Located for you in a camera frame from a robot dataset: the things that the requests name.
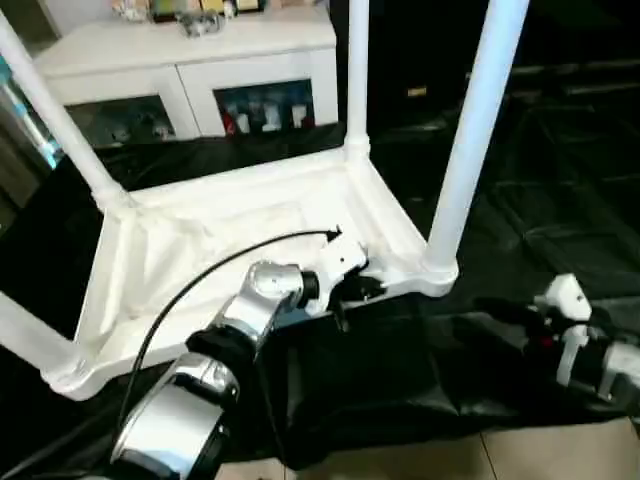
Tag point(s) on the black work mat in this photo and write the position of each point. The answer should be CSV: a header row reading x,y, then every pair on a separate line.
x,y
540,220

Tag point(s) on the white upturned plastic table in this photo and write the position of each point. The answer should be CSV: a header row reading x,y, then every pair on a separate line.
x,y
220,220

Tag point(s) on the grey curtain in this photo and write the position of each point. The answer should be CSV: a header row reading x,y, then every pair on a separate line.
x,y
22,130

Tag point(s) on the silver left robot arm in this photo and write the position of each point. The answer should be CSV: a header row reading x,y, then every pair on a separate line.
x,y
230,340

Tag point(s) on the black case with yellow label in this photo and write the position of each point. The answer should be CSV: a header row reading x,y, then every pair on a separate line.
x,y
500,45

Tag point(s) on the white glass-door cabinet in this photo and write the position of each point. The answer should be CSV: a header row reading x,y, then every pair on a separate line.
x,y
180,55

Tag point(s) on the grey crumpled object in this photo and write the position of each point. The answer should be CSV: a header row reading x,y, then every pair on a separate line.
x,y
200,22

